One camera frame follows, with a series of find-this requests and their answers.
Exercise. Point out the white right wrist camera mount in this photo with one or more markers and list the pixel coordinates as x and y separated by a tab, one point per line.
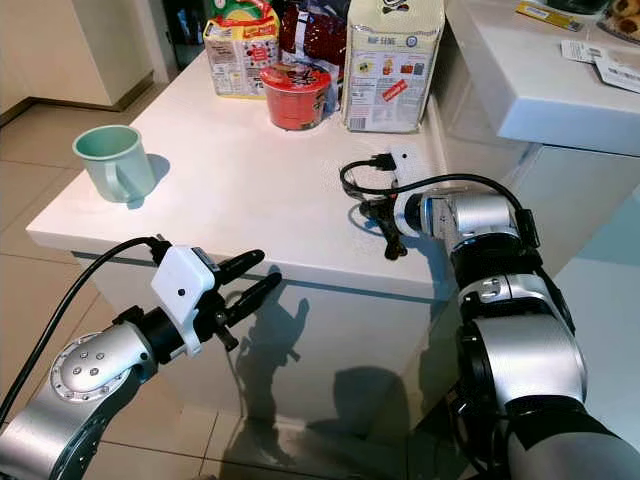
408	165

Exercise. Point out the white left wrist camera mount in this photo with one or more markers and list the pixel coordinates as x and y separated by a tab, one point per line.
180	288

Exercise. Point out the yellow green snack package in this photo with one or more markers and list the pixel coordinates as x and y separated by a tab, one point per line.
240	55

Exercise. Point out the white printed paper slip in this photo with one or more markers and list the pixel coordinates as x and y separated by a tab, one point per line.
582	50
620	73

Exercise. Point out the white Hup Seng cracker pack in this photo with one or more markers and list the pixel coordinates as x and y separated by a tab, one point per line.
392	65

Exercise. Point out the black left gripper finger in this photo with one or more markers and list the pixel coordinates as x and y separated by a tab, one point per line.
253	296
240	264

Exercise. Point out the white counter cabinet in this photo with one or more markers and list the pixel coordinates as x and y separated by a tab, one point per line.
520	90

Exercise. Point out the yellow flat packet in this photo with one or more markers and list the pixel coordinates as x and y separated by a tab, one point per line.
548	14

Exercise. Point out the mint green ceramic mug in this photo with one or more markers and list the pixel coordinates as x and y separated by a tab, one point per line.
108	163

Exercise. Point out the plate of food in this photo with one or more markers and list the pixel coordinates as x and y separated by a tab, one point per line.
622	20

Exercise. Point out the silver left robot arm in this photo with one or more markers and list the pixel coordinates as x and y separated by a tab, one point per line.
85	380

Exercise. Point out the dark red snack bag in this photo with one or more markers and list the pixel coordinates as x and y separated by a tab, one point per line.
315	35

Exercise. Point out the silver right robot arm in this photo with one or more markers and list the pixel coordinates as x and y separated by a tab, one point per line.
525	350

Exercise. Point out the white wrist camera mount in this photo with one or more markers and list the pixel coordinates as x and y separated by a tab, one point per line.
408	165
180	288

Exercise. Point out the red instant noodle cup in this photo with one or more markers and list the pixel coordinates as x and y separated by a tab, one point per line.
294	98

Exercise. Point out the white table island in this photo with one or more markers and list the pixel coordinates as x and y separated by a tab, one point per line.
260	210

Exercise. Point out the beige cabinet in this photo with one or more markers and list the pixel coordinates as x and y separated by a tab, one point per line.
60	45

